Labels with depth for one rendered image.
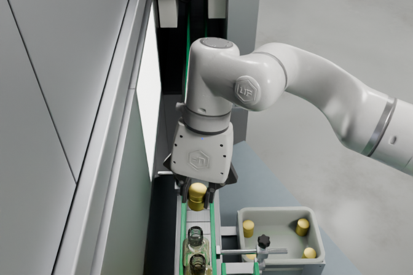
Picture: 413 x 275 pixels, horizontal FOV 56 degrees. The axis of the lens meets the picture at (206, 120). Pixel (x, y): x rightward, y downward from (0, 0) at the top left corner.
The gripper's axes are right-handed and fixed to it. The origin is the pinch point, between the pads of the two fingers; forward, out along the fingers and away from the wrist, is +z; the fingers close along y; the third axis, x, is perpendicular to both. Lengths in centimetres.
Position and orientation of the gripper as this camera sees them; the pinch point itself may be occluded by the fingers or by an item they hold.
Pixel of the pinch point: (197, 193)
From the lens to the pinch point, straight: 72.1
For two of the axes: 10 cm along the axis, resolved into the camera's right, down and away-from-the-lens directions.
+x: 2.4, -4.6, 8.5
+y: 9.7, 2.1, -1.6
